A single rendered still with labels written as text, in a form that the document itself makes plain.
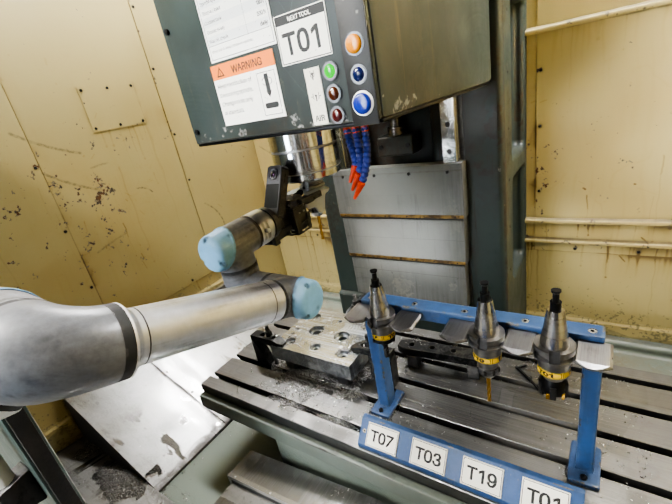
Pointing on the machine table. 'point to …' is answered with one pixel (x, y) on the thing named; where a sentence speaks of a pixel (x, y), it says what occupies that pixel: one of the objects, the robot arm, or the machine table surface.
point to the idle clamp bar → (438, 354)
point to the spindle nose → (307, 155)
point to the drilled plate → (321, 356)
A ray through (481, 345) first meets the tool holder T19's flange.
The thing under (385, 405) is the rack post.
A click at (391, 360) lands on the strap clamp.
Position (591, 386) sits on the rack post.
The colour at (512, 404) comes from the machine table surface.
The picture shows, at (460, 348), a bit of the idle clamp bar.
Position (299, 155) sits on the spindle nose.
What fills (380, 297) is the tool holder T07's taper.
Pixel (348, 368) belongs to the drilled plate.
